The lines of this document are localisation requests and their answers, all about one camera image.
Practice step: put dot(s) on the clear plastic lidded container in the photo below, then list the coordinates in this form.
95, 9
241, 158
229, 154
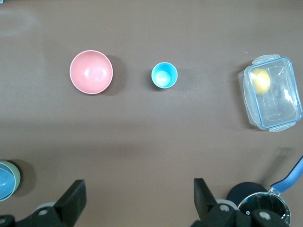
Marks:
279, 106

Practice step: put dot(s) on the blue cup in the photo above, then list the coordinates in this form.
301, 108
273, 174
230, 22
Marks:
164, 75

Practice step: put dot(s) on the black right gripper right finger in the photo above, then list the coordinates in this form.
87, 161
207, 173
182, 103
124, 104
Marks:
206, 203

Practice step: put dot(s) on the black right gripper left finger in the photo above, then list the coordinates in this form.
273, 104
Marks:
71, 203

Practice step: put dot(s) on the pink bowl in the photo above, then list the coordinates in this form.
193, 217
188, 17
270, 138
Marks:
91, 72

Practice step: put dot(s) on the green bowl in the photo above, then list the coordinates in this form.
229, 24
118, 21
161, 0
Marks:
17, 179

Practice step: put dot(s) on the yellow lemon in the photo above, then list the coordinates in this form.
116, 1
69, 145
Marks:
260, 81

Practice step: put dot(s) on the blue bowl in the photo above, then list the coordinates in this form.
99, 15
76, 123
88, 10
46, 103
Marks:
6, 182

